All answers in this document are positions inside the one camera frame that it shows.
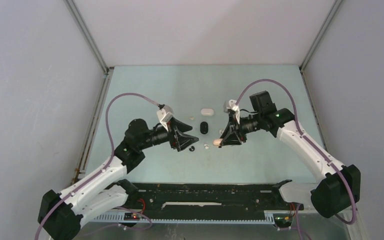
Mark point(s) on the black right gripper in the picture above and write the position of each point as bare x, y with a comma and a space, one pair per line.
235, 137

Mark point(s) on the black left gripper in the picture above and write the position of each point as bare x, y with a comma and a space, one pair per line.
181, 141

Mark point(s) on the pink square earbud case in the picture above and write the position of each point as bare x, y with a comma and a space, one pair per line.
217, 142

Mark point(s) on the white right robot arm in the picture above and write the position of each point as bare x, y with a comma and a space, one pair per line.
337, 186

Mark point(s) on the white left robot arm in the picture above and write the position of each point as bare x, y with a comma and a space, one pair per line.
62, 214

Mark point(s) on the black oval earbud case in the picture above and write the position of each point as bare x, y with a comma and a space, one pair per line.
204, 127

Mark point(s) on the white oval earbud case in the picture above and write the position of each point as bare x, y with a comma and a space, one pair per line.
207, 112

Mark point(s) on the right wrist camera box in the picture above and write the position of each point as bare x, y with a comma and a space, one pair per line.
231, 105

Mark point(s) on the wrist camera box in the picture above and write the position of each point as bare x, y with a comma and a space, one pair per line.
231, 105
165, 113

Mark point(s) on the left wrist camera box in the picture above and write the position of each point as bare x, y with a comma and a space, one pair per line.
165, 113

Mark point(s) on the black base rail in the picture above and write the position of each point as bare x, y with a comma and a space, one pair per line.
206, 202

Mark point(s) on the aluminium frame post left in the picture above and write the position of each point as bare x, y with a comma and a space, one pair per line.
104, 84

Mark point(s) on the aluminium frame post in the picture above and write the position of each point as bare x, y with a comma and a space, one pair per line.
333, 11
104, 84

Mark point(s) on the aluminium frame post right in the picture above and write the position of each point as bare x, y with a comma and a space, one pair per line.
333, 11

